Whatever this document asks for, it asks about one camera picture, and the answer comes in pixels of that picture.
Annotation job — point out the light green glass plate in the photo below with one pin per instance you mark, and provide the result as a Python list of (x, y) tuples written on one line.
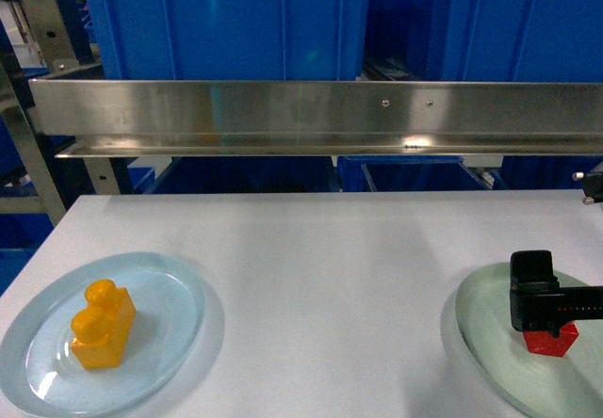
[(481, 339)]

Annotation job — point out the large blue bin left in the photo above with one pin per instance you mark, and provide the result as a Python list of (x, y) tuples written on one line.
[(230, 39)]

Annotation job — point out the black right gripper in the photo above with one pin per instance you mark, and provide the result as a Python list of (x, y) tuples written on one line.
[(537, 300)]

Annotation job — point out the red one-stud toy block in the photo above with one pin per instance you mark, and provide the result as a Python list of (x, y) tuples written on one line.
[(543, 343)]

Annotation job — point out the stainless steel rack frame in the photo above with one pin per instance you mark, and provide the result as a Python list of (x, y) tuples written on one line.
[(60, 38)]

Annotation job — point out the light blue glass plate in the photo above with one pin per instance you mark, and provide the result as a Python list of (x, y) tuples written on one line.
[(42, 377)]

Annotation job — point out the stainless steel shelf rail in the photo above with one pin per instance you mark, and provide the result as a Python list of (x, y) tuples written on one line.
[(112, 118)]

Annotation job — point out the large blue bin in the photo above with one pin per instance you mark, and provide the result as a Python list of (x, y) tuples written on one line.
[(230, 39), (488, 40)]

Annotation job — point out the large blue bin right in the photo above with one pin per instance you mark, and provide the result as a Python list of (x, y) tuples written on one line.
[(488, 40)]

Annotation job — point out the lower blue bin right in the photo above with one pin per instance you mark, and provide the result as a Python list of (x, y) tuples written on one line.
[(406, 173)]

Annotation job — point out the yellow two-stud toy block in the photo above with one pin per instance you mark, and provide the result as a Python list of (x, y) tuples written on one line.
[(101, 330)]

